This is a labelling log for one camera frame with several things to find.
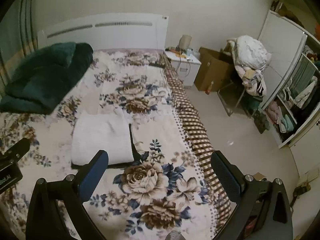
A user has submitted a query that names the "white knitted sweater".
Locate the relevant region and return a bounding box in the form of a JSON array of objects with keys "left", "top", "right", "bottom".
[{"left": 71, "top": 108, "right": 134, "bottom": 166}]

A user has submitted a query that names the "pile of clothes on chair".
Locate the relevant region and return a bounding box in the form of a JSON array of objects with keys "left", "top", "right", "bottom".
[{"left": 223, "top": 35, "right": 272, "bottom": 98}]

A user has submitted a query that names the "white bed headboard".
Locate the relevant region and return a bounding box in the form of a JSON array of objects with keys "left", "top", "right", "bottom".
[{"left": 37, "top": 13, "right": 169, "bottom": 50}]

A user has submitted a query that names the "floral bed blanket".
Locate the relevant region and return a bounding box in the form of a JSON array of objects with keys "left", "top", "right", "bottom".
[{"left": 1, "top": 51, "right": 231, "bottom": 239}]

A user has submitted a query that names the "green window curtain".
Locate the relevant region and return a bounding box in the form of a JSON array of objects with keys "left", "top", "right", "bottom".
[{"left": 1, "top": 0, "right": 38, "bottom": 96}]

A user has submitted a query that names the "dark green plush blanket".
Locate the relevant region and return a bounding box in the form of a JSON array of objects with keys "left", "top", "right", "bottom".
[{"left": 1, "top": 42, "right": 93, "bottom": 115}]

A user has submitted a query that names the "white wardrobe with shelves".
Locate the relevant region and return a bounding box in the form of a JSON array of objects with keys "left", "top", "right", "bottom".
[{"left": 259, "top": 11, "right": 319, "bottom": 176}]

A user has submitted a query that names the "small beige bedside lamp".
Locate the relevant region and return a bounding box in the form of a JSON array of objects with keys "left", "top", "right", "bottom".
[{"left": 178, "top": 34, "right": 192, "bottom": 51}]

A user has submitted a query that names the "black folded garment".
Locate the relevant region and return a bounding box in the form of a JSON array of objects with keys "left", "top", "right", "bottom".
[{"left": 71, "top": 124, "right": 141, "bottom": 168}]

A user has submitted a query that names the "brown cardboard box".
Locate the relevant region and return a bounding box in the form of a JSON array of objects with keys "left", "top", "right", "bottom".
[{"left": 194, "top": 47, "right": 234, "bottom": 92}]

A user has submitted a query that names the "white bedside table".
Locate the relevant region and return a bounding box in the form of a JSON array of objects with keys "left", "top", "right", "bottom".
[{"left": 164, "top": 51, "right": 201, "bottom": 87}]

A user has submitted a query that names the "metal frame chair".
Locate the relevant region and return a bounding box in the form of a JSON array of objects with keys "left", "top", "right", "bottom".
[{"left": 217, "top": 81, "right": 263, "bottom": 118}]

